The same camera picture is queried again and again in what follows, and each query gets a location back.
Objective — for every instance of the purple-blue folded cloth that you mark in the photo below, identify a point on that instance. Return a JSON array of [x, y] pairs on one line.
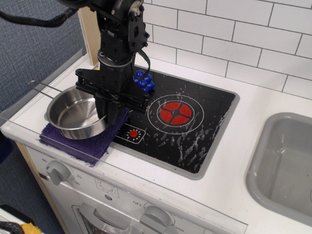
[[89, 150]]

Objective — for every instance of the wooden side post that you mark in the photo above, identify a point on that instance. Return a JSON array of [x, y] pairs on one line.
[[91, 33]]

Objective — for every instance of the grey oven door handle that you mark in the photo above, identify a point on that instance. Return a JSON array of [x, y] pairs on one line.
[[94, 225]]

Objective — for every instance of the grey sink basin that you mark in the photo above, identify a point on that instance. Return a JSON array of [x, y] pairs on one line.
[[280, 174]]

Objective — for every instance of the yellow cloth item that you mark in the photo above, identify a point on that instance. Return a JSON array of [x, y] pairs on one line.
[[29, 228]]

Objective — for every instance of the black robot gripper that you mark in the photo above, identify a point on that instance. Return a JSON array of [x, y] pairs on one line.
[[114, 89]]

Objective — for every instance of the stainless steel pan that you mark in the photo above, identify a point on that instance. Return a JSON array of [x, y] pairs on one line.
[[73, 112]]

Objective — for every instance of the blue toy grape bunch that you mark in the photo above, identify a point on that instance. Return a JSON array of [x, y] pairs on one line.
[[146, 83]]

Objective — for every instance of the black toy stovetop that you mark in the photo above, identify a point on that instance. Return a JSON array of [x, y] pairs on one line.
[[181, 128]]

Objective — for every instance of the grey oven knob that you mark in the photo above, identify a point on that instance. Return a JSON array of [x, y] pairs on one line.
[[155, 219]]

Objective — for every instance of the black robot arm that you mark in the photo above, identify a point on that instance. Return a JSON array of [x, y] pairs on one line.
[[123, 35]]

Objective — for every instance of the grey timer knob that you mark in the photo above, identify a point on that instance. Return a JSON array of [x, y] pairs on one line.
[[57, 172]]

